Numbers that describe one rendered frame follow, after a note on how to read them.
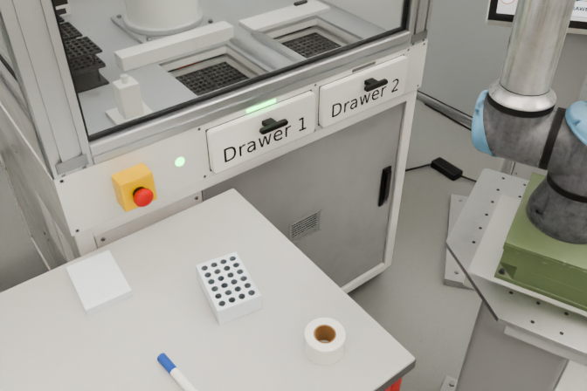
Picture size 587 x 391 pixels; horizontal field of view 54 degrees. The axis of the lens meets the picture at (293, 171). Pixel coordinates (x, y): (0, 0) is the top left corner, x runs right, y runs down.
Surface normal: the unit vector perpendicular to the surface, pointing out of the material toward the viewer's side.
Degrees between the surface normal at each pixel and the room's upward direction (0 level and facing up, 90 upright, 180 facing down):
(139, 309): 0
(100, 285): 0
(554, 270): 90
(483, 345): 90
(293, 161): 90
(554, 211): 73
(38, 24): 90
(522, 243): 1
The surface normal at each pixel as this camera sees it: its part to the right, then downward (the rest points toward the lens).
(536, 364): -0.50, 0.53
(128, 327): 0.00, -0.79
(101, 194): 0.60, 0.48
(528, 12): -0.79, 0.39
